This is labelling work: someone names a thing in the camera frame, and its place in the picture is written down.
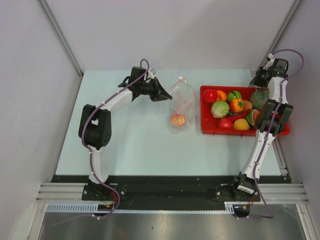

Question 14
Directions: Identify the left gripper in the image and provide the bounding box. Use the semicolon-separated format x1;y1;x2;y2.
138;77;172;102

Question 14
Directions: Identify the green toy melon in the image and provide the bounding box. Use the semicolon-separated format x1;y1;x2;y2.
250;88;270;110

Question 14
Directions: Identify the clear pink-dotted zip bag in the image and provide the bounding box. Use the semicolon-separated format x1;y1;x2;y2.
168;75;200;133

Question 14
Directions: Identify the orange-red toy peach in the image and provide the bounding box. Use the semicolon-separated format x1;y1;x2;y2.
170;113;186;128

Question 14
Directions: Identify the red toy apple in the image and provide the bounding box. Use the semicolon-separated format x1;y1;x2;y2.
203;89;218;104

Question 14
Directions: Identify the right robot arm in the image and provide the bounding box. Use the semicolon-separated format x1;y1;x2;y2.
230;54;293;201

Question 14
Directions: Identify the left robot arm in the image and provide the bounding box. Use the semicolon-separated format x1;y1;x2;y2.
78;66;173;200

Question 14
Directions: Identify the red-yellow toy mango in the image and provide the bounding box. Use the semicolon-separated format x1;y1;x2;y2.
229;98;245;113

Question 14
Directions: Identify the orange toy tangerine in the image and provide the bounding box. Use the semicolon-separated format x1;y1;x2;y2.
216;90;228;102

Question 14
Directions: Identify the red toy chili pepper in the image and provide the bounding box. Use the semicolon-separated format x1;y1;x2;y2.
226;111;249;123

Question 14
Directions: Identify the yellow-orange toy apricot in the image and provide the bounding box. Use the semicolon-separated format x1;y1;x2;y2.
233;118;250;131

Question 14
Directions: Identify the green toy cabbage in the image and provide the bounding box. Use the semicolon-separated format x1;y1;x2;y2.
210;100;230;119

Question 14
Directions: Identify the red toy tomato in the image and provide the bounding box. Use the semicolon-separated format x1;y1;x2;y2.
217;118;234;130

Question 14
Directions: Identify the red plastic tray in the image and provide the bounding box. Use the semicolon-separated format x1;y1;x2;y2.
199;85;291;138

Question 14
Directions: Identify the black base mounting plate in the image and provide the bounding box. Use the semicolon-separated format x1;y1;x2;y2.
51;175;260;211

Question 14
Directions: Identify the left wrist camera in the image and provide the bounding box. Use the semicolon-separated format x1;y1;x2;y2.
148;68;156;79

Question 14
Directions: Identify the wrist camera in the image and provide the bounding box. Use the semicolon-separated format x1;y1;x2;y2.
148;68;156;79
263;53;275;71

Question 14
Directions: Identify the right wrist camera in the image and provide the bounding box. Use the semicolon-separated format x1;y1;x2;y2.
263;53;275;71

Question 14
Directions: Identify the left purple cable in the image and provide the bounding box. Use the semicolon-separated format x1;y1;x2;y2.
47;58;151;227

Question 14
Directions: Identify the purple cable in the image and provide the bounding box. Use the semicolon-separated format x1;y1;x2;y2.
47;58;151;227
247;48;306;220

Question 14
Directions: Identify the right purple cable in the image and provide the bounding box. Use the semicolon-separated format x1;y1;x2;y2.
247;48;306;220

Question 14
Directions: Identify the aluminium frame rail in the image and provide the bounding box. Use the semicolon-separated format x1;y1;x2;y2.
36;183;85;203

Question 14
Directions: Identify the white slotted cable duct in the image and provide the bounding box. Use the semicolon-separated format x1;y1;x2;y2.
46;201;237;215

